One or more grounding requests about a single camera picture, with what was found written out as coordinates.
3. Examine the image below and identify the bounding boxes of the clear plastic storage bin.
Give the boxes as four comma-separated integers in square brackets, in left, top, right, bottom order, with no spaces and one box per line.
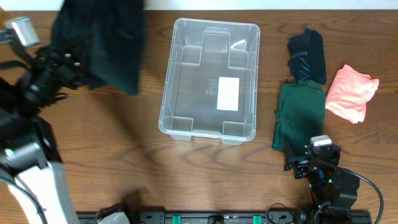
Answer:
[159,18,261,145]

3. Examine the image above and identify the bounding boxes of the dark green garment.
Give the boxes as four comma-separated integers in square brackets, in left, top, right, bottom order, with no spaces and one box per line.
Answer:
[272,80,326,155]

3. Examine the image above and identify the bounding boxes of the black pants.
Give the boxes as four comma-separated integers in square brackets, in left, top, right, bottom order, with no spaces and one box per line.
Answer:
[51,0,146,95]

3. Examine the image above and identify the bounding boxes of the black garment with teal print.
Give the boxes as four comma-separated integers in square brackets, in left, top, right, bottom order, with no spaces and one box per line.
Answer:
[287,28,327,85]

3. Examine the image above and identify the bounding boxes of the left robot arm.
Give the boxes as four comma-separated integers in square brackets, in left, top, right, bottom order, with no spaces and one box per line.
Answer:
[1,45,88,223]

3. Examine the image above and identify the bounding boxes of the salmon pink garment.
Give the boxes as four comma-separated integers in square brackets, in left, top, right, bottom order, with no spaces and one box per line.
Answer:
[325,65,380,124]

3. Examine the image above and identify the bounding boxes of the black mounting rail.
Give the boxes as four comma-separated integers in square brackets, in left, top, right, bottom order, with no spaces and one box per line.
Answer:
[77,211,372,224]

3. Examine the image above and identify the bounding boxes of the white label sticker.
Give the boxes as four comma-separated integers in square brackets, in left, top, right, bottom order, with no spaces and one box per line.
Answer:
[217,77,239,111]

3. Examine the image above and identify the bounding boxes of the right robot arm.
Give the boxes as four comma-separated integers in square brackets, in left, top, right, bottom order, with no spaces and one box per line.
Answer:
[284,142,359,212]

